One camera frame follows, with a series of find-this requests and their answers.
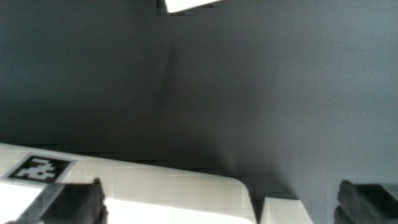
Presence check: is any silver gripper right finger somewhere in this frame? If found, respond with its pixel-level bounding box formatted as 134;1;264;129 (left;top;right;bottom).
335;180;398;224

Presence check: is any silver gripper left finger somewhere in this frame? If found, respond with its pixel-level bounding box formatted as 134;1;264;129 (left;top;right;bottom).
15;179;109;224

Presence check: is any white desk leg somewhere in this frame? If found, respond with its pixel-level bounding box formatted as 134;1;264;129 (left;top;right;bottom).
0;143;313;224

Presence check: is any white marker sheet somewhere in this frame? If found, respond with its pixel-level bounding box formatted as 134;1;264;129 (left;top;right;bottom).
164;0;221;13

